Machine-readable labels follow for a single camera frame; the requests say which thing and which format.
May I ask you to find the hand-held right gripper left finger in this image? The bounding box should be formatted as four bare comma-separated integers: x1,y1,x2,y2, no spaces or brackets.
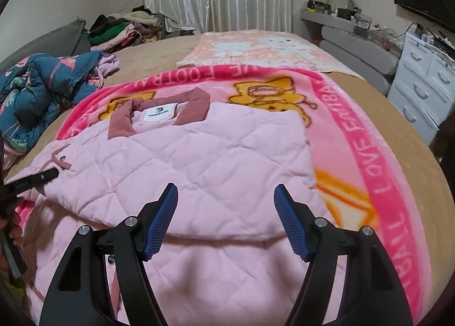
38,183,178,326

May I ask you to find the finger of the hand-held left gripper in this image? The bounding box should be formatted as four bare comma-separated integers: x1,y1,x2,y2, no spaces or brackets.
5,168,60,193

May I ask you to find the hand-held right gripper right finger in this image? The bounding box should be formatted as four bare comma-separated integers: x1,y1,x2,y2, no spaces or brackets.
273,184,415,326

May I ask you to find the pink quilted jacket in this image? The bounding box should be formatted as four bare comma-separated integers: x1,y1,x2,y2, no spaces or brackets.
14,87,347,326

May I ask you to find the pile of folded clothes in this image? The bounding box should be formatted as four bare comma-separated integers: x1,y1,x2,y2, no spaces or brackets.
87,6,166,53

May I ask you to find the person's left hand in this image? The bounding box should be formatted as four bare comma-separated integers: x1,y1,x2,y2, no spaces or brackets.
8,212,22,245

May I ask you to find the blue floral garment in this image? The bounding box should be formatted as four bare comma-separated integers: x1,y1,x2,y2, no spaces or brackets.
0,50,107,150

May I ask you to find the pink printed blanket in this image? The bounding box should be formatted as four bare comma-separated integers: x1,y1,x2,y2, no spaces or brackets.
14,65,432,326

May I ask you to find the lilac garment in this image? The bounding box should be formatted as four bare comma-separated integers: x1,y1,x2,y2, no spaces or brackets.
94,54,119,79

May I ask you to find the grey cushion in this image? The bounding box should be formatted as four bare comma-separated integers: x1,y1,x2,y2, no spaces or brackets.
0,17,91,71

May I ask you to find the bed with tan sheet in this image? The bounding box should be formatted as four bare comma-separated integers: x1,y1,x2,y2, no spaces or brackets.
0,29,446,326

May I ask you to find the peach patterned blanket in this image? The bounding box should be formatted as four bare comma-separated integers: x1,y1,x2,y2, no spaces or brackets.
177,29,363,79

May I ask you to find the dark furniture piece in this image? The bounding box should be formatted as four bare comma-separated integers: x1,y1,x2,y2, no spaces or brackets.
431,121,455,172

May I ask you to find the grey shelf unit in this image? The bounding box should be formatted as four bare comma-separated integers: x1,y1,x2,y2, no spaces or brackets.
300,8,400,97

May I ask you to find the white drawer cabinet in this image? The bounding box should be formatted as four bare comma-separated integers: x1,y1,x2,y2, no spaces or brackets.
387,32,455,147

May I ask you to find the clutter of small shelf things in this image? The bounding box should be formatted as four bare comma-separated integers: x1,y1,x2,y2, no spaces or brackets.
306,0,406,42

